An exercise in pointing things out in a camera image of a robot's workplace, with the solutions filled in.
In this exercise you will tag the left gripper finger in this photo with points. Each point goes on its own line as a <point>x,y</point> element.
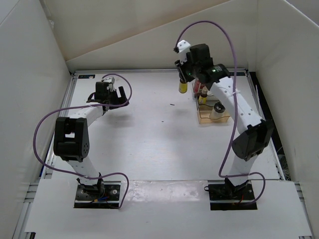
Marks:
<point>122,93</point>
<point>114,94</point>

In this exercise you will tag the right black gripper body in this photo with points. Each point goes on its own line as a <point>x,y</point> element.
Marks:
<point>189,69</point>

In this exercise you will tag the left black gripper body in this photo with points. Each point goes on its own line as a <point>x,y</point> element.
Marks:
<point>115,101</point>

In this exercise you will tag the tall red label sauce bottle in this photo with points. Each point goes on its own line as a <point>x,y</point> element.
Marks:
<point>197,88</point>

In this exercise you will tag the small yellow label bottle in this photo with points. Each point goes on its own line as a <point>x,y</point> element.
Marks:
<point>203,96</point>
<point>182,88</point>

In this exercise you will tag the white powder jar black lid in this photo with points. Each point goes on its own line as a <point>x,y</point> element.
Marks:
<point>218,112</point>

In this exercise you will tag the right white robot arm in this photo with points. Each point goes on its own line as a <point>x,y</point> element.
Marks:
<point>255,133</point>

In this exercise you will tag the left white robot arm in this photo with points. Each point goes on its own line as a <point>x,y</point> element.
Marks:
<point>71,137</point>

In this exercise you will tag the tiered plastic condiment rack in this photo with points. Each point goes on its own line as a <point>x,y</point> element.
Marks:
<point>203,111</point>

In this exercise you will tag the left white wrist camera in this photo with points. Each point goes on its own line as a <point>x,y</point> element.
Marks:
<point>109,81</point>

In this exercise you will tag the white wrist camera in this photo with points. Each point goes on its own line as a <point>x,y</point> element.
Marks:
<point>182,49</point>
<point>109,81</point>

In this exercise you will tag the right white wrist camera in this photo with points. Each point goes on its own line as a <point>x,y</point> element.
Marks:
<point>182,49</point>

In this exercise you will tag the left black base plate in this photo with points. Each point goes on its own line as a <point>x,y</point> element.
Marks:
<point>109,198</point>

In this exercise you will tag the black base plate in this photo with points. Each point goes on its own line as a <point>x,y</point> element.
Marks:
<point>109,198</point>
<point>221,200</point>

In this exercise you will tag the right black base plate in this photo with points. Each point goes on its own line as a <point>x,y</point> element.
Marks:
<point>221,200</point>

